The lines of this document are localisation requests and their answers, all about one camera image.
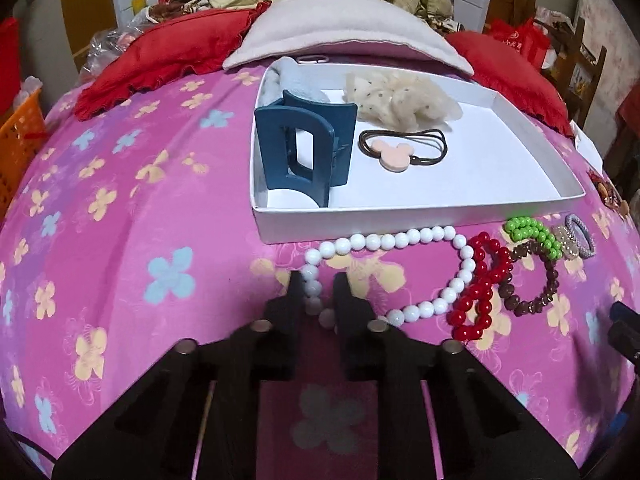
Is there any grey braided hair tie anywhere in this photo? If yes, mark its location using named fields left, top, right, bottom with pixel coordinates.
left=565, top=213, right=597, bottom=260

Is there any white shallow cardboard box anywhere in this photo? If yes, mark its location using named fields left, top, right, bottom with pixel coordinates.
left=250, top=57, right=587, bottom=246

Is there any red shopping bag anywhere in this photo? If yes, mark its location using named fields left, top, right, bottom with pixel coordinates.
left=487, top=17, right=551, bottom=68

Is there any brown bead bracelet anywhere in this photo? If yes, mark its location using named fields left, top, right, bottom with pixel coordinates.
left=502, top=237, right=561, bottom=317

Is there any wooden chair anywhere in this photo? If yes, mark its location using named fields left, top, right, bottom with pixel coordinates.
left=532, top=16, right=608, bottom=128

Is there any blue hair claw clip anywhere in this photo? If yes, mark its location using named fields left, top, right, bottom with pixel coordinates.
left=254, top=90, right=359, bottom=209

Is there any clear crystal bead bracelet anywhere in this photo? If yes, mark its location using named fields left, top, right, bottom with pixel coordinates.
left=551, top=223, right=581, bottom=261

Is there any pink floral bedsheet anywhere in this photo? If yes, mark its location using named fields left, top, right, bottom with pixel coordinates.
left=0, top=55, right=640, bottom=480

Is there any white bead necklace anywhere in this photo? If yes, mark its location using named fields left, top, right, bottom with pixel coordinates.
left=300, top=226, right=477, bottom=331

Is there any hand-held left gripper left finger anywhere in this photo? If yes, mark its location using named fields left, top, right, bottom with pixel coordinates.
left=52, top=270, right=307, bottom=480

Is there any cream dotted fabric scrunchie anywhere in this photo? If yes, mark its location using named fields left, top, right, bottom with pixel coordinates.
left=342, top=71, right=463, bottom=131

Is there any orange plastic basket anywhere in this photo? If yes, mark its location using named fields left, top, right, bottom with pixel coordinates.
left=0, top=85, right=48, bottom=222

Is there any pale pink pillow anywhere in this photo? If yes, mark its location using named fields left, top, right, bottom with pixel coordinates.
left=222, top=0, right=475, bottom=77

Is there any red bead bracelet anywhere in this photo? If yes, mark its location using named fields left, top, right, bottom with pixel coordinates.
left=446, top=231, right=514, bottom=343

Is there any brown flower hair accessory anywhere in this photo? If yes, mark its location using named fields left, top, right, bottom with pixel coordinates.
left=586, top=169, right=631, bottom=218

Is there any brown hair tie pink charm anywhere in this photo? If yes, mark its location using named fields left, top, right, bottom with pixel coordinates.
left=358, top=128, right=449, bottom=174

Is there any clear plastic bag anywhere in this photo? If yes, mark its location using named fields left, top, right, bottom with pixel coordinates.
left=80, top=7, right=166, bottom=77

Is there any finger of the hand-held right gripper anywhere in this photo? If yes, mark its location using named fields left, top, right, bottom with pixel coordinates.
left=606, top=301, right=640, bottom=377

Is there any red ruffled cushion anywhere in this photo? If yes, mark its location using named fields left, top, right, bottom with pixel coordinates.
left=75, top=2, right=273, bottom=121
left=444, top=30, right=575, bottom=138

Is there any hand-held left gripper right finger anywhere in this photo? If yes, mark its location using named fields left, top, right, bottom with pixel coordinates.
left=333, top=273, right=582, bottom=480

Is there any light blue fluffy scrunchie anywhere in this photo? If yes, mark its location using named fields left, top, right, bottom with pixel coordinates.
left=262, top=57, right=327, bottom=110

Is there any green bead bracelet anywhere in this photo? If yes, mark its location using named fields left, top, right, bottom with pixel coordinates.
left=504, top=216, right=563, bottom=261

